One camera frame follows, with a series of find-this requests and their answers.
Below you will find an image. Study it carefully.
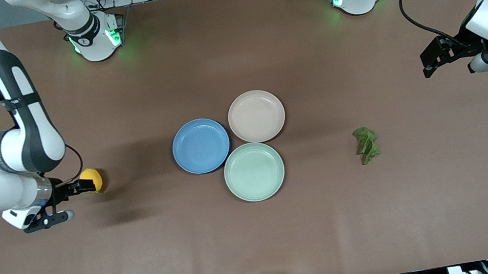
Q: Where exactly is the beige plate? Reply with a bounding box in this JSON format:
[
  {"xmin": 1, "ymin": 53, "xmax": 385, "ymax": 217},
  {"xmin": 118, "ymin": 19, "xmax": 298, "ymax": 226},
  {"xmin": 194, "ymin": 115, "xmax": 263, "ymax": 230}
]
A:
[{"xmin": 224, "ymin": 85, "xmax": 290, "ymax": 148}]

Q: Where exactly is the blue plate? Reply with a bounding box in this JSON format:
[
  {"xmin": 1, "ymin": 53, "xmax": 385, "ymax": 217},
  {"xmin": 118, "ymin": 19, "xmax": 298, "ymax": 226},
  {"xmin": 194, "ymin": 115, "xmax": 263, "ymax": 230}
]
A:
[{"xmin": 168, "ymin": 114, "xmax": 235, "ymax": 179}]

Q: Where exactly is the green lettuce leaf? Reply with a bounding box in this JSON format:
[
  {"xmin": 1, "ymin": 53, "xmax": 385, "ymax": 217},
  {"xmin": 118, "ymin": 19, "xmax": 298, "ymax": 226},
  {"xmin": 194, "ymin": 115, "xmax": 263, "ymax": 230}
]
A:
[{"xmin": 352, "ymin": 124, "xmax": 383, "ymax": 167}]

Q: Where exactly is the yellow lemon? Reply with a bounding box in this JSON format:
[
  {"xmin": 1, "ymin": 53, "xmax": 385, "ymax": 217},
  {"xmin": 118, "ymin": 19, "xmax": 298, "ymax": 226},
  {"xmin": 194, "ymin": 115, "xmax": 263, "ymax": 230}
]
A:
[{"xmin": 77, "ymin": 165, "xmax": 105, "ymax": 196}]

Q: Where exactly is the pale green plate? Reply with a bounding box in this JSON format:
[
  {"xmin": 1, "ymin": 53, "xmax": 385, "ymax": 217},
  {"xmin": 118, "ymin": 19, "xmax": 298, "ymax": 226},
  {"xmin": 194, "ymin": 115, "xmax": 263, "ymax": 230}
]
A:
[{"xmin": 220, "ymin": 138, "xmax": 290, "ymax": 207}]

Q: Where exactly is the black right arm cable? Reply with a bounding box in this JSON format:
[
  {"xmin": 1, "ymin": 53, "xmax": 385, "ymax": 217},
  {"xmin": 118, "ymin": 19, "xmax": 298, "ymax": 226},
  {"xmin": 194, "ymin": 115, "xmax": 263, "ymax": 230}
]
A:
[{"xmin": 0, "ymin": 0, "xmax": 86, "ymax": 194}]

